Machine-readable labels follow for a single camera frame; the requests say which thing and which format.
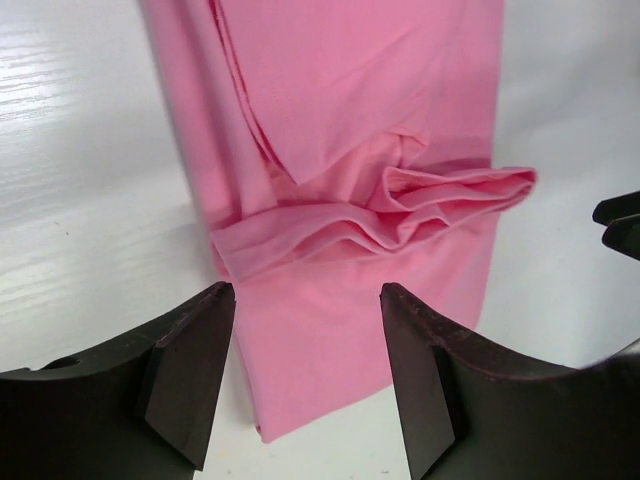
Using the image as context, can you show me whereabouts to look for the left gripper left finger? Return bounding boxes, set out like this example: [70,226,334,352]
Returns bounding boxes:
[1,282,236,479]

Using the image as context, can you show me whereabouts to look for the pink t shirt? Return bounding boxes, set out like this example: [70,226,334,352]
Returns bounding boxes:
[142,1,536,443]

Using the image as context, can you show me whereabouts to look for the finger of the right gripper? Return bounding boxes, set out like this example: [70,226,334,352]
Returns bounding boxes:
[592,191,640,226]
[602,214,640,260]

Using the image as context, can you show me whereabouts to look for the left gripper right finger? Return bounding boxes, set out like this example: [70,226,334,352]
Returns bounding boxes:
[380,283,639,479]

